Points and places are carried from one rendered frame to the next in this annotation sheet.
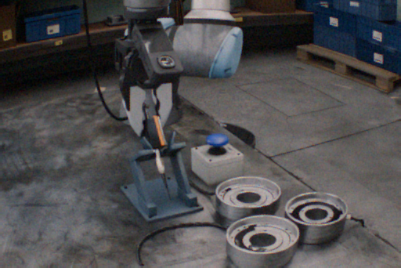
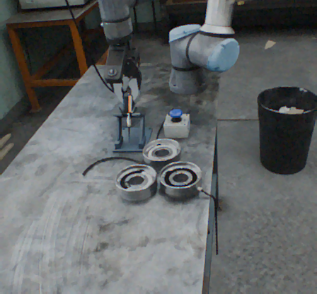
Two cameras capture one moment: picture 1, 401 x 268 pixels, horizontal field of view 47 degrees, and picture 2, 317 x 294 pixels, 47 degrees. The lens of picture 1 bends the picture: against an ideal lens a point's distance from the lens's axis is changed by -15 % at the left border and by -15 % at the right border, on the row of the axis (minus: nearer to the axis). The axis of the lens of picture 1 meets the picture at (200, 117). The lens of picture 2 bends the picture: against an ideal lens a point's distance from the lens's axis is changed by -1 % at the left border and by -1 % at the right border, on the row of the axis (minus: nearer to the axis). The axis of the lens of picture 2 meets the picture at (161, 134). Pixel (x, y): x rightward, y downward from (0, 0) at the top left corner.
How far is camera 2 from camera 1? 0.63 m
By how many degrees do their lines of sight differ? 36
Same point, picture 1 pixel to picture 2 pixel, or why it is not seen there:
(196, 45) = (199, 49)
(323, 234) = (170, 192)
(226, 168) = (175, 131)
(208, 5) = (211, 21)
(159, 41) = (116, 59)
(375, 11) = not seen: outside the picture
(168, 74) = (110, 79)
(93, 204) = (100, 135)
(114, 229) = (94, 152)
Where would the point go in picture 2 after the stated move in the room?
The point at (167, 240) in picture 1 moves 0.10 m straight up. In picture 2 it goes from (109, 165) to (102, 134)
